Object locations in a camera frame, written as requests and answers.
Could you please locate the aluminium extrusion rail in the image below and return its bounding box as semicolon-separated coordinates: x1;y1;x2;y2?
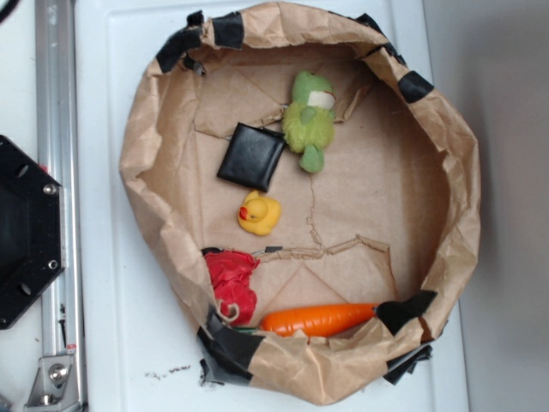
35;1;88;411

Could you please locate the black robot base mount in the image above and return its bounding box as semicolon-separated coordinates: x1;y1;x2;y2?
1;136;63;330

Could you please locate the red crumpled cloth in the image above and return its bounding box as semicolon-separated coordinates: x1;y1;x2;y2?
204;251;260;326

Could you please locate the brown paper bag bin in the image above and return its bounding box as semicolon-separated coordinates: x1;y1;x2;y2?
119;3;480;405

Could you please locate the orange plastic carrot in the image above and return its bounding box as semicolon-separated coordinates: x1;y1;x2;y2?
260;303;377;337

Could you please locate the black square pad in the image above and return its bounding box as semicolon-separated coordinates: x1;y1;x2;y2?
217;123;285;192

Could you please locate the yellow rubber duck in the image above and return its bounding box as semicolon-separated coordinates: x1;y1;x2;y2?
238;191;281;236

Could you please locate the green plush animal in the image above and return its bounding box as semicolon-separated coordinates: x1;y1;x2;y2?
282;71;335;173

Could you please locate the metal corner bracket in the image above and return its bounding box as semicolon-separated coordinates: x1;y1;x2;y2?
24;354;81;411

